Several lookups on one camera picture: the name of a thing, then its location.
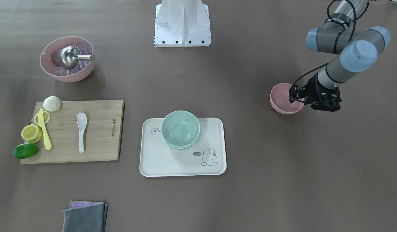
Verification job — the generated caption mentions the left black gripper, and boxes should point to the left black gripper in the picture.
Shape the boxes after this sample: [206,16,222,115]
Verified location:
[289,74,342,112]

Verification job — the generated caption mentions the white ceramic spoon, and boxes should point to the white ceramic spoon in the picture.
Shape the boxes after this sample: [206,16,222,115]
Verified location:
[76,112,87,153]

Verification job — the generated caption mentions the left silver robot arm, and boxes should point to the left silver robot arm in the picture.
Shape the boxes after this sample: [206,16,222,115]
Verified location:
[288,0,391,112]

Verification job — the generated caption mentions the green bowl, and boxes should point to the green bowl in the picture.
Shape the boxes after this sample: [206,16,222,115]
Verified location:
[161,111,200,150]

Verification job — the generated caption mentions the large pink ice bowl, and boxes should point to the large pink ice bowl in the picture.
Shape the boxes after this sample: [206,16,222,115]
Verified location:
[40,36,95,82]

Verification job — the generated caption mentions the cream serving tray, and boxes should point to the cream serving tray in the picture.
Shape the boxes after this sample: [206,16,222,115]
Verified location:
[139,118,228,177]

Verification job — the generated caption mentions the bamboo cutting board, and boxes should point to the bamboo cutting board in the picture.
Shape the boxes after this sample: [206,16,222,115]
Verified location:
[20,100,124,164]

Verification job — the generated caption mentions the metal scoop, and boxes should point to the metal scoop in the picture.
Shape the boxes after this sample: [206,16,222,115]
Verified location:
[50,46,94,70]

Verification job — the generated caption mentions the grey folded cloth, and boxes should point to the grey folded cloth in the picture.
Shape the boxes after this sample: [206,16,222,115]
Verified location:
[63,201,108,232]

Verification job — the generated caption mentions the yellow plastic knife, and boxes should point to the yellow plastic knife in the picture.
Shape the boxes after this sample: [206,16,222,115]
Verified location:
[37,109,52,151]

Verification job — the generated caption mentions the lemon slices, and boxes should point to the lemon slices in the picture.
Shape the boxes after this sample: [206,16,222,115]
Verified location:
[21,113,43,143]

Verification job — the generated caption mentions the green lime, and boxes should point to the green lime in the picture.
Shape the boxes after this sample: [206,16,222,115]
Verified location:
[13,143,38,160]

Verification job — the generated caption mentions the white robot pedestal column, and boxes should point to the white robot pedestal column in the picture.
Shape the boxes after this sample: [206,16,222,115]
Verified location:
[153,0,212,47]

